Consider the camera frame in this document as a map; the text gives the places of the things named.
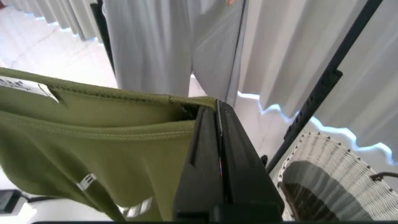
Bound pale grey trousers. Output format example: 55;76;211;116
102;0;249;108

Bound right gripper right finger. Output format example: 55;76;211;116
211;99;285;222

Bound white curtain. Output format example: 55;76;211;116
0;0;398;166

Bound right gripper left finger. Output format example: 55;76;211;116
173;105;226;222

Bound black clothes rack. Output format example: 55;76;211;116
90;0;385;174

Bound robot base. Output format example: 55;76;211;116
0;188;58;223

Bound green shirt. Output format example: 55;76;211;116
0;67;217;222

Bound white laundry basket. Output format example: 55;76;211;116
276;132;398;222

